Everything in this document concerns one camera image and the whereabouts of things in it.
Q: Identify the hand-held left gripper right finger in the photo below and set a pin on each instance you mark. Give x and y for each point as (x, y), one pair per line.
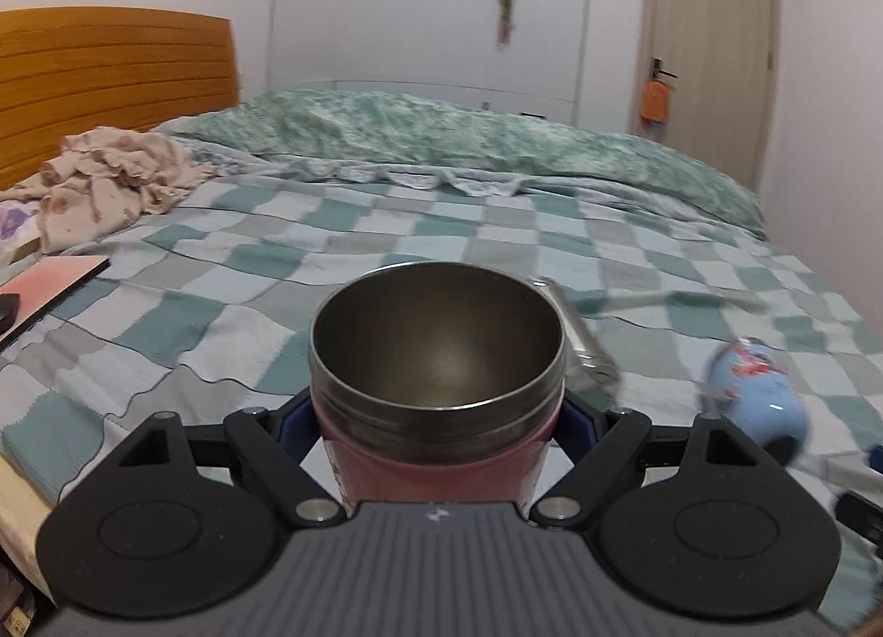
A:
(572, 428)

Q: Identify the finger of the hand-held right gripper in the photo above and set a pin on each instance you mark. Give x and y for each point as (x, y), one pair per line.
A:
(861, 516)

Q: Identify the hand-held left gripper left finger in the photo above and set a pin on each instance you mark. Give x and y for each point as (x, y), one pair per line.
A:
(295, 426)

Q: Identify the pink steel-lined cup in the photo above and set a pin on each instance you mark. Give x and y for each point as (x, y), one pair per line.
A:
(441, 471)

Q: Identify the light blue floral cup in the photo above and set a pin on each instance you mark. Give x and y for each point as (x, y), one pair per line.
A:
(755, 395)

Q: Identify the checkered green bed sheet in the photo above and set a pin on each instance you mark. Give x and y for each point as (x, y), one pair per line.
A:
(290, 250)

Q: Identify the pink flat book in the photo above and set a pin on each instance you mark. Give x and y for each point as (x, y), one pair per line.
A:
(52, 285)

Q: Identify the beige floral cloth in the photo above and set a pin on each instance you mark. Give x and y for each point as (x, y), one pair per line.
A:
(110, 185)

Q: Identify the small black device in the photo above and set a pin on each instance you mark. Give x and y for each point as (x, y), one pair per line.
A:
(7, 310)

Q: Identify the green floral quilt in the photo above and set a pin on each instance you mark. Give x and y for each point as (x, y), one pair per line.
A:
(441, 126)

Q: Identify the orange hanging bag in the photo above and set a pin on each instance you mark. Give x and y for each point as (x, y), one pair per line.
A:
(652, 102)

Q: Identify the purple patterned pillow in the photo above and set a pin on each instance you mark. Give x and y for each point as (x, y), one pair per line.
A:
(15, 223)

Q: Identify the wooden headboard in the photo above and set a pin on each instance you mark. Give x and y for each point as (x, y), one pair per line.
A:
(103, 78)

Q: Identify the beige door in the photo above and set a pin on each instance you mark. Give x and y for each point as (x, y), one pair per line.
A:
(710, 37)

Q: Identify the hanging green plant ornament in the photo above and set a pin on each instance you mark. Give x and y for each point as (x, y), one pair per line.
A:
(507, 12)

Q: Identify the white wardrobe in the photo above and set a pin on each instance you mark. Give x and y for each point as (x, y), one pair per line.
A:
(428, 2)

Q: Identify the wooden bed frame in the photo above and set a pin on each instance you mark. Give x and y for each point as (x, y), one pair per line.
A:
(24, 513)

